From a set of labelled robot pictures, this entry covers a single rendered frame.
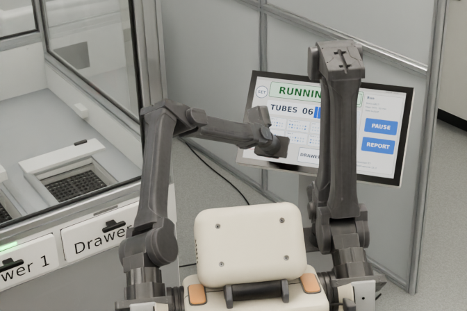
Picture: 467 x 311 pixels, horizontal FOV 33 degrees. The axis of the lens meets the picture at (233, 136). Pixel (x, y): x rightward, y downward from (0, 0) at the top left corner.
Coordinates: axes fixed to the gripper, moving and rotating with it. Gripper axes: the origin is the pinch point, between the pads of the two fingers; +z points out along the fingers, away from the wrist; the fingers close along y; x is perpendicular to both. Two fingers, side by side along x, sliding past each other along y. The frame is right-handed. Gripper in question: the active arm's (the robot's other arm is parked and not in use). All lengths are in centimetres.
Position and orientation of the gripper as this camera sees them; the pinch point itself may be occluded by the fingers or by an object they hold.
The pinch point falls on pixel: (277, 150)
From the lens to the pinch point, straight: 249.6
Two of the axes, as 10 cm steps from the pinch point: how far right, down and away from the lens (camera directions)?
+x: -1.8, 9.7, -1.6
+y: -9.5, -1.3, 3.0
